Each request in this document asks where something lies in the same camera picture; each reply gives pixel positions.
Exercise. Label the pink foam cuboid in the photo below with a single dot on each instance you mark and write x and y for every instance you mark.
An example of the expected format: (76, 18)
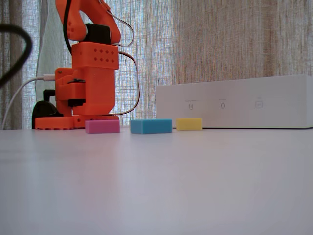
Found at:
(102, 126)

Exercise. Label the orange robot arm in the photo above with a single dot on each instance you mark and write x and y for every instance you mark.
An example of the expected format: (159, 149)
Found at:
(97, 85)

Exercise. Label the blue foam cuboid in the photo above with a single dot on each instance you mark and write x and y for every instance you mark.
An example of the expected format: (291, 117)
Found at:
(150, 126)

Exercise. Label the yellow foam cuboid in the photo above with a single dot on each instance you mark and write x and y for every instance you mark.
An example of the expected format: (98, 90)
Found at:
(189, 124)

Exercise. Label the white cardboard bin box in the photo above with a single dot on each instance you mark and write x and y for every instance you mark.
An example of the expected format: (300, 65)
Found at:
(244, 102)

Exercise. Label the beige woven curtain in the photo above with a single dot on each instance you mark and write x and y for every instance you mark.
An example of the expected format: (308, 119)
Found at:
(220, 36)

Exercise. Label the black table clamp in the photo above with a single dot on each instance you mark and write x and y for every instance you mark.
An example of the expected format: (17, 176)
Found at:
(42, 110)

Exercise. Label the pale sheer curtain panel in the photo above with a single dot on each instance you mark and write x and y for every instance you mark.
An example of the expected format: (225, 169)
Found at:
(49, 49)

